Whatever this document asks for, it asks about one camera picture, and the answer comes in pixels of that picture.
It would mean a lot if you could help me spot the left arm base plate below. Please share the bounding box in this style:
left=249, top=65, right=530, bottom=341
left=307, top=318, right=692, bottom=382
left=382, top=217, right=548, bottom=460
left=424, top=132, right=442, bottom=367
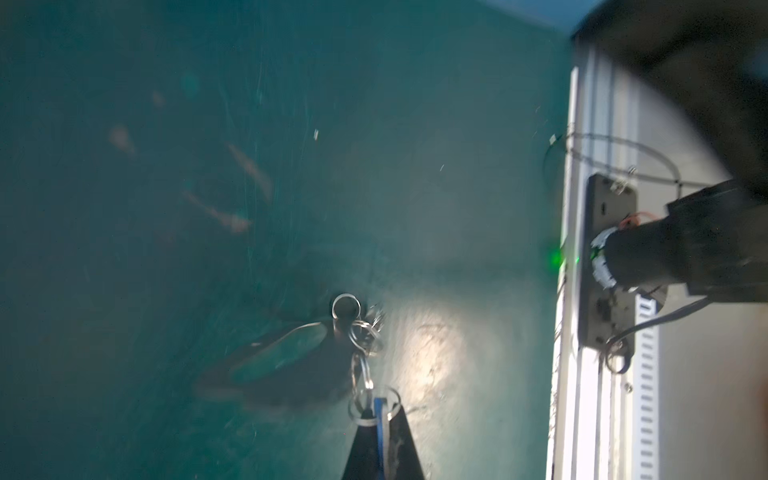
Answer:
left=578, top=174, right=637, bottom=350

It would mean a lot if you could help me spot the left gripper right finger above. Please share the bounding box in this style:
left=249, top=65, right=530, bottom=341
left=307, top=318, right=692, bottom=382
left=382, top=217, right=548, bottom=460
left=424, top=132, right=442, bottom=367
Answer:
left=386, top=408, right=425, bottom=480

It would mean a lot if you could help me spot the aluminium rail base front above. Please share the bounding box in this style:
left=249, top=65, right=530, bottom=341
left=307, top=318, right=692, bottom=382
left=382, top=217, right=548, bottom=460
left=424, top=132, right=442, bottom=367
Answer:
left=545, top=45, right=767, bottom=479

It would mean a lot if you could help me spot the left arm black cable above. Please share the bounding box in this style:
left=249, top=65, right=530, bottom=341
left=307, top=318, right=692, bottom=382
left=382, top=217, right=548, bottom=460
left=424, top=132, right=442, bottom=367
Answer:
left=602, top=296, right=712, bottom=374

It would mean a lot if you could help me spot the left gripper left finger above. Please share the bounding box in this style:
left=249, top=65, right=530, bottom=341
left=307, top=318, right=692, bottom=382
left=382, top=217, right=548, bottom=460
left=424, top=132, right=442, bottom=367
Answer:
left=341, top=413, right=380, bottom=480

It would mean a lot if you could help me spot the silver key blue head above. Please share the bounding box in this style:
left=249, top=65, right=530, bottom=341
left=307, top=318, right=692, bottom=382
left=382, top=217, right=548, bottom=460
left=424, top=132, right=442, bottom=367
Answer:
left=373, top=397, right=390, bottom=480

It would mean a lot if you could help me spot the metal keyring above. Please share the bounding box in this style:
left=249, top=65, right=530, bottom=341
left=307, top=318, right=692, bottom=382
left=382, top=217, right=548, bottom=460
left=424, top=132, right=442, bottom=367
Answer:
left=331, top=293, right=402, bottom=427

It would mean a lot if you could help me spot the metal key holder plate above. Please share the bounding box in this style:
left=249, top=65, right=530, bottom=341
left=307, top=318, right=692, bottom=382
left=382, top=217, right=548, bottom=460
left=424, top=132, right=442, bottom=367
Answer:
left=196, top=318, right=354, bottom=411

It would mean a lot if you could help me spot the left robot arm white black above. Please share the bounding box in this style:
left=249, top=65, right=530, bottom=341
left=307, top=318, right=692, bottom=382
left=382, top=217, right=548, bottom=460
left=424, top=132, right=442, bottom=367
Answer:
left=350, top=1, right=719, bottom=479

